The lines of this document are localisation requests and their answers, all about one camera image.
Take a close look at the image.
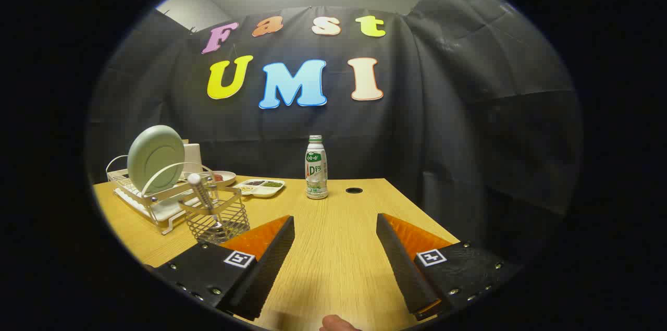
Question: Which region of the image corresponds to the white toaster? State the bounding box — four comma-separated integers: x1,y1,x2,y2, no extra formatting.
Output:
182,143,203,175

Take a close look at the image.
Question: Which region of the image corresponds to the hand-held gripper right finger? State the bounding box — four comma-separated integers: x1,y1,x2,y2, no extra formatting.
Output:
376,213,522,321

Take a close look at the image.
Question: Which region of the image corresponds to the metal spoon with white knob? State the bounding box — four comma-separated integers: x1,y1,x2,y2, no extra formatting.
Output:
188,173,225,232

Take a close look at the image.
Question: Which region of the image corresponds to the white wire dish rack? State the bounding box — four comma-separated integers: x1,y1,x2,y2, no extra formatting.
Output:
106,154,230,235

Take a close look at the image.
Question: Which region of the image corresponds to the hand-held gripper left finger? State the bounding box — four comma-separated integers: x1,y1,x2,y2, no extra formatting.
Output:
151,215,295,321

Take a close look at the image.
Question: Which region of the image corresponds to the metal wire basket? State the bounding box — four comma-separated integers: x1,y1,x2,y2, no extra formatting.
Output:
179,186,251,244

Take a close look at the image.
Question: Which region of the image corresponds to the white and green drink bottle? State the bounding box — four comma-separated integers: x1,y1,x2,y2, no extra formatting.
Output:
305,135,329,200

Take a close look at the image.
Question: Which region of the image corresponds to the black backdrop cloth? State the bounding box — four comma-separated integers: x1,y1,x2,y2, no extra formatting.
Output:
86,0,584,269

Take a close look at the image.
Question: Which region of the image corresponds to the small beige plate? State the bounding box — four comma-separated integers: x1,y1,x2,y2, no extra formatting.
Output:
211,170,237,187

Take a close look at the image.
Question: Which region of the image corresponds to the white divided bean tray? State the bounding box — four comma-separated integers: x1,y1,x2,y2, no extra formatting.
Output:
233,179,286,199

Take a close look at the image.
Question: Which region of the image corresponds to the light green plate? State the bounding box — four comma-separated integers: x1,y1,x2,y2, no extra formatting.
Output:
127,125,186,194

